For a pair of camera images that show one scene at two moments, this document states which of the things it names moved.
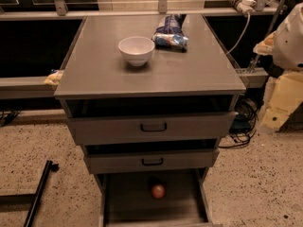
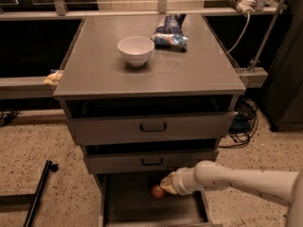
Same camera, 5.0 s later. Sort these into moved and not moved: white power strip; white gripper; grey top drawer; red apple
Moved: white gripper
Not moved: grey top drawer; white power strip; red apple
